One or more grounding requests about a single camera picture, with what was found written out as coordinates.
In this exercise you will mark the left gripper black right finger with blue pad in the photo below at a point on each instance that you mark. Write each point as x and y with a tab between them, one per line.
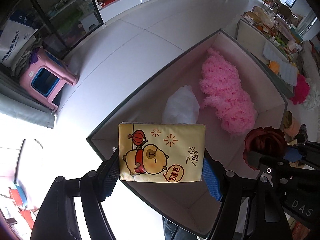
265	216

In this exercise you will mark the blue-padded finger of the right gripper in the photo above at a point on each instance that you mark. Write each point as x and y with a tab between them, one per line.
292	155

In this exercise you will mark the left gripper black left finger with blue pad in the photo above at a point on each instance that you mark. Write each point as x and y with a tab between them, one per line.
57	216

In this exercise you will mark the dark red rose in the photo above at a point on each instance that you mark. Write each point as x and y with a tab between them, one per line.
267	141

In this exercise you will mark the light pink fluffy plush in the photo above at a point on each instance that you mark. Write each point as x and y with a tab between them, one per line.
221	84

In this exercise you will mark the yellow capybara tissue pack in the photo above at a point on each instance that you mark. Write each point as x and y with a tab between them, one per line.
161	153

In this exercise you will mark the white bundle with rope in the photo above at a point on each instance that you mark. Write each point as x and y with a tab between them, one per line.
182	107

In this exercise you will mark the pink knitted item olive ends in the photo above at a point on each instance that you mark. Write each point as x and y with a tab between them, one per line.
294	130

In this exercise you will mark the white green fluffy cloth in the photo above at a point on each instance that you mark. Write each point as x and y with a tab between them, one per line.
312	100

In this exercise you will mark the large green-edged storage box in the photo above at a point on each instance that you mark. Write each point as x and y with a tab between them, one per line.
190	204

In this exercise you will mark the magenta fluffy plush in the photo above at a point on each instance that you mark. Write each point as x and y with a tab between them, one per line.
301	91

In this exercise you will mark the light blue cloth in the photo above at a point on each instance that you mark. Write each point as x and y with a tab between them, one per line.
287	72

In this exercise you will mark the shallow green tray box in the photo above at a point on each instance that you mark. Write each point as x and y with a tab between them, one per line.
253	40

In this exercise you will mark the white grey sofa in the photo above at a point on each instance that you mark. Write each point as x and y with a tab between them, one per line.
306	61

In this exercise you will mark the orange yarn ball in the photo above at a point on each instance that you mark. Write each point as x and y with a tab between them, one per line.
274	67

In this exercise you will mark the pink plastic stool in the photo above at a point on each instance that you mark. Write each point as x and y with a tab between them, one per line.
45	77

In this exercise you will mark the white printed bag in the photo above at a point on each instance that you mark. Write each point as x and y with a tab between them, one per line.
15	34

